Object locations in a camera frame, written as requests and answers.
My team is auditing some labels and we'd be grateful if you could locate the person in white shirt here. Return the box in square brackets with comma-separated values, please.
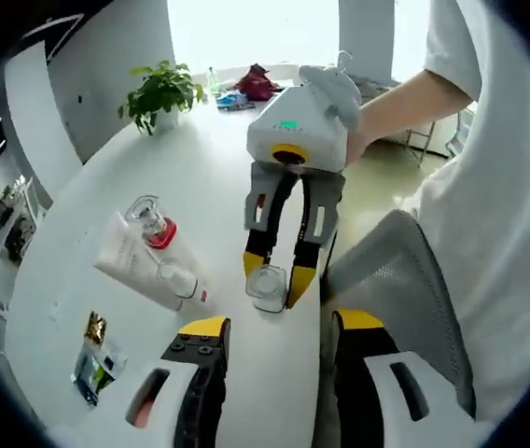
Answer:
[411, 0, 530, 424]

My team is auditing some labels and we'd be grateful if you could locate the red cloth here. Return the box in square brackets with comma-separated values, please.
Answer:
[234, 63, 282, 103]

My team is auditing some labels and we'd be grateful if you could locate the blue packet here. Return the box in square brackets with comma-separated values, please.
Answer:
[215, 91, 256, 112]

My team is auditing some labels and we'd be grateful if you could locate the gold foil sachet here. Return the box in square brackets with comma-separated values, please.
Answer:
[81, 310, 110, 345]

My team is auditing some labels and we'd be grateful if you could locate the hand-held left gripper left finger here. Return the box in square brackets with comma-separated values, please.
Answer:
[123, 315, 232, 448]

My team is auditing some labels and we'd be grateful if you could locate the white plant pot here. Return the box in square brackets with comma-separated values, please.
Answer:
[154, 108, 181, 133]

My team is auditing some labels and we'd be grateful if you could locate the green plastic bottle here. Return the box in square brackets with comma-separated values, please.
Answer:
[205, 66, 220, 100]

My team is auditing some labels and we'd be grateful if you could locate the green and black sachet packet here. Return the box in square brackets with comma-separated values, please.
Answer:
[70, 342, 130, 408]

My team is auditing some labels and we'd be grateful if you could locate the green potted plant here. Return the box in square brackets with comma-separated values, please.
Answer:
[117, 59, 206, 137]

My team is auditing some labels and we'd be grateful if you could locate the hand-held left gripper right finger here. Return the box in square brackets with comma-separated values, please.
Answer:
[331, 308, 477, 448]

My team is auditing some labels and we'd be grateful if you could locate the red-collared white skincare bottle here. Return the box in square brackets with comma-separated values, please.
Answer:
[123, 193, 179, 251]

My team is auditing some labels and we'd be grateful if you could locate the small red-label skincare bottle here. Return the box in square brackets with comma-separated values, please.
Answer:
[244, 263, 290, 315]
[155, 259, 211, 313]

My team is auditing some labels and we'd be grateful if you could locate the white skincare cream tube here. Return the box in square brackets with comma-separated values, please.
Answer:
[91, 209, 187, 313]

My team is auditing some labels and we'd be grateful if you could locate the grey mesh chair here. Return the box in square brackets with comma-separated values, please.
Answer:
[319, 208, 477, 422]

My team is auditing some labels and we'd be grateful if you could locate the person's right hand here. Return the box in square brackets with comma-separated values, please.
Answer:
[344, 104, 384, 168]

